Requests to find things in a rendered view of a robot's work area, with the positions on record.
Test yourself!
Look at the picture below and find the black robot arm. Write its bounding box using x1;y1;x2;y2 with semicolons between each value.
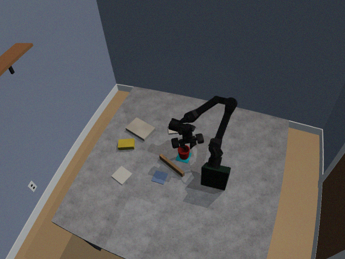
168;96;237;169

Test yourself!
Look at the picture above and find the dark red cup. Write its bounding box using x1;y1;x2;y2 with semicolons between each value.
178;145;190;160

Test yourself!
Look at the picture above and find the beige flat block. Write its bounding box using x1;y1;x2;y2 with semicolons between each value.
126;117;156;141

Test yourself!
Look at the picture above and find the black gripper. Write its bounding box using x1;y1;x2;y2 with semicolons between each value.
171;133;204;150

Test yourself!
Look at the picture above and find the white flat square slab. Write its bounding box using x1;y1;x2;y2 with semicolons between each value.
111;166;133;185

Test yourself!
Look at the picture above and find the olive yellow block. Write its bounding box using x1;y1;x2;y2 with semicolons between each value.
118;139;135;151

